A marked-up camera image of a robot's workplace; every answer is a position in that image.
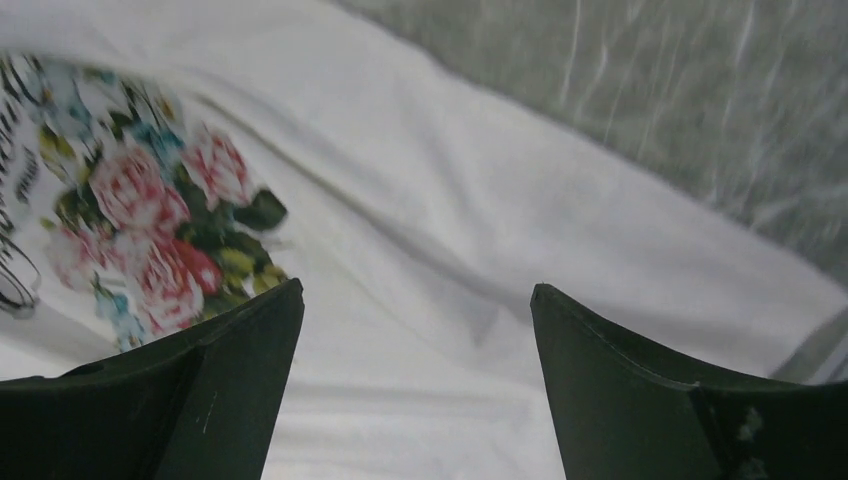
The white floral print t-shirt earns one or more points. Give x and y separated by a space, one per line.
166 160

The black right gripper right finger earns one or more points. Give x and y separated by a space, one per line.
626 407

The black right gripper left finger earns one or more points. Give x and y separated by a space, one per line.
201 403

